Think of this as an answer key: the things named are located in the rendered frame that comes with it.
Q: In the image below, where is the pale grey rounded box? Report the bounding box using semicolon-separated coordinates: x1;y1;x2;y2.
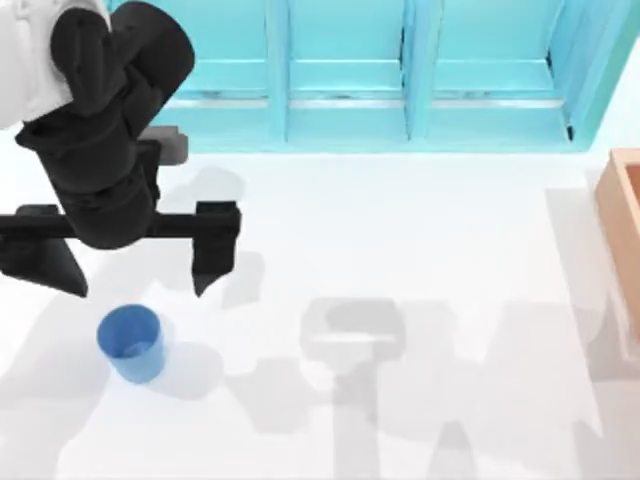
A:
140;126;190;167

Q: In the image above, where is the shallow salmon-coloured box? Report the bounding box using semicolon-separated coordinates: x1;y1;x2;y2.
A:
593;147;640;362

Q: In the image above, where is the light blue rack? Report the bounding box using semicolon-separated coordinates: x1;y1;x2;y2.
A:
162;0;640;154

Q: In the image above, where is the blue cup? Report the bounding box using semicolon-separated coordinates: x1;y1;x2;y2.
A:
95;303;166;385

